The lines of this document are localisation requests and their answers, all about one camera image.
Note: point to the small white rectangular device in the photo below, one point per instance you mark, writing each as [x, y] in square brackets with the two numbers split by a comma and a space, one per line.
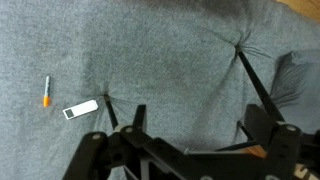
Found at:
[83, 108]

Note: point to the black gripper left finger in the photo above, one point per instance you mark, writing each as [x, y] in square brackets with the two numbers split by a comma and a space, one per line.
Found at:
[95, 150]

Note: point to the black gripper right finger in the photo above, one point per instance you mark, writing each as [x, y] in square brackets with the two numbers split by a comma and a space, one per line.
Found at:
[283, 146]

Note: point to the orange capped pen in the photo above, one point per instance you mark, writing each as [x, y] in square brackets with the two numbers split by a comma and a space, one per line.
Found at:
[46, 100]

